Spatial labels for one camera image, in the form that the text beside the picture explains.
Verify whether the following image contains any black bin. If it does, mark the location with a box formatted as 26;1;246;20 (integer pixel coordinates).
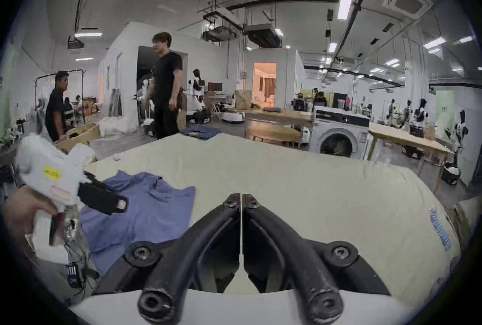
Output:
441;162;462;186

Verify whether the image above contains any white humanoid robot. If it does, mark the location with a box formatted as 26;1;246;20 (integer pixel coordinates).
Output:
449;110;470;167
187;69;212;125

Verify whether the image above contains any long wooden table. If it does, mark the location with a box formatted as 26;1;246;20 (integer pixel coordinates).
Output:
367;122;455;194

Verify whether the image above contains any blue shirt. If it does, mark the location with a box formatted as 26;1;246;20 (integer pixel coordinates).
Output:
80;170;197;276

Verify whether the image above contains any wooden table with items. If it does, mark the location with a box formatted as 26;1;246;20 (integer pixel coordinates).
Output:
244;108;315;130

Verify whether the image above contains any white washing machine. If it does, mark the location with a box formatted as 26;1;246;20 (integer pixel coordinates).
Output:
309;107;372;161

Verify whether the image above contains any open wooden crate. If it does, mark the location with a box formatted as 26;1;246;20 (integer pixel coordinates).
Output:
56;122;101;153

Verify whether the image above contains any pile of white cloth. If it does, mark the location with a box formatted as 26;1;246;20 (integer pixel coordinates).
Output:
99;116;137;137

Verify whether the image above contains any round wooden table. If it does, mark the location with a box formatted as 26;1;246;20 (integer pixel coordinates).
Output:
246;122;303;148

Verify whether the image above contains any dark blue folded garment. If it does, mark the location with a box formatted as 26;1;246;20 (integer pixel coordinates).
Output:
180;127;221;141

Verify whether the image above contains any brown carton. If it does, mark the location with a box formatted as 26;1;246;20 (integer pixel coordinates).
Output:
235;90;254;110

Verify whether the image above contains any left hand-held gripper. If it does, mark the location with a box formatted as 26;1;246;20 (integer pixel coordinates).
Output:
14;133;129;247

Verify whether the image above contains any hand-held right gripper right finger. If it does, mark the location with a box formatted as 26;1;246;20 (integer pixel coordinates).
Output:
242;193;391;325

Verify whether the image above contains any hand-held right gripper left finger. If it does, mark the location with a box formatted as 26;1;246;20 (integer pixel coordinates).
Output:
93;193;241;325

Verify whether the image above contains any person's left hand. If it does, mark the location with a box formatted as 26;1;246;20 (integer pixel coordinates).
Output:
2;186;59;238

